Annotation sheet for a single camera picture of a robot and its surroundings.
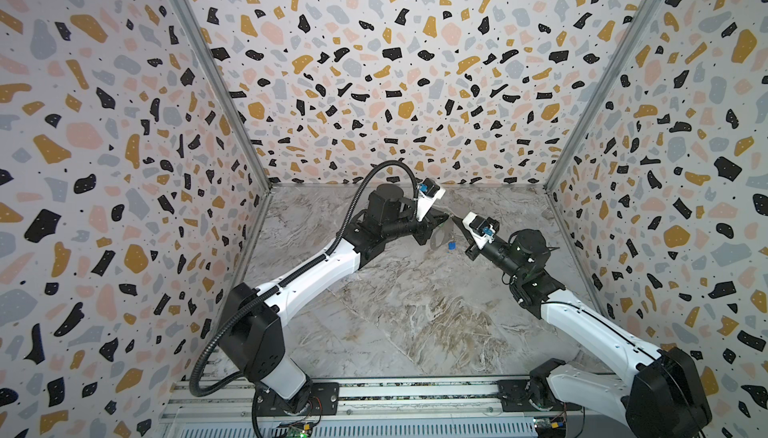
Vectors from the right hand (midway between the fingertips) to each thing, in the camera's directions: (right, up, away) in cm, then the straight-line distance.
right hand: (458, 212), depth 72 cm
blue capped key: (+1, -10, +18) cm, 21 cm away
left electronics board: (-37, -51, -2) cm, 63 cm away
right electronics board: (+22, -51, 0) cm, 56 cm away
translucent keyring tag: (-4, -6, +4) cm, 8 cm away
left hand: (-2, +1, 0) cm, 2 cm away
